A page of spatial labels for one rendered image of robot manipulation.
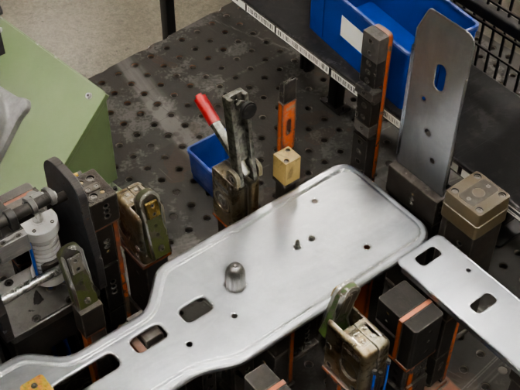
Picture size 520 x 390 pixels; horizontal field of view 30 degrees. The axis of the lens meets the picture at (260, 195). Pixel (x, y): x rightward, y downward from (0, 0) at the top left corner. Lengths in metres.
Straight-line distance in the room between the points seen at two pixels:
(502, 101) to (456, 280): 0.42
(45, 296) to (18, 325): 0.06
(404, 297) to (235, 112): 0.39
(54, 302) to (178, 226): 0.50
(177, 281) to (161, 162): 0.65
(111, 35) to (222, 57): 1.31
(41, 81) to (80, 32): 1.71
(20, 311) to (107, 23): 2.28
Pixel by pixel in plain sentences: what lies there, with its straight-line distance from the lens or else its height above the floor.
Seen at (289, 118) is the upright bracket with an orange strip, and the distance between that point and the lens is 1.62.
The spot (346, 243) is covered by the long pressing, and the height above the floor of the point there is 1.00.
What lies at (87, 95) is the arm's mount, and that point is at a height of 0.97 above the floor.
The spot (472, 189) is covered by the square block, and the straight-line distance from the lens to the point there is 1.62.
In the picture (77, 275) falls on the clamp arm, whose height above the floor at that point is 1.05.
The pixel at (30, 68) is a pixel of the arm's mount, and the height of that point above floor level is 0.95.
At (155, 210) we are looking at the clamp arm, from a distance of 1.53.
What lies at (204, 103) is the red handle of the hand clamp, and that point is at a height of 1.14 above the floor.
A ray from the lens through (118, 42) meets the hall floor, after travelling 3.64.
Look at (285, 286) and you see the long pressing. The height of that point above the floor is 1.00.
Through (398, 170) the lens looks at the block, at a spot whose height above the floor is 1.00.
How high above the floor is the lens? 2.20
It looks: 46 degrees down
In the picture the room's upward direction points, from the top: 1 degrees clockwise
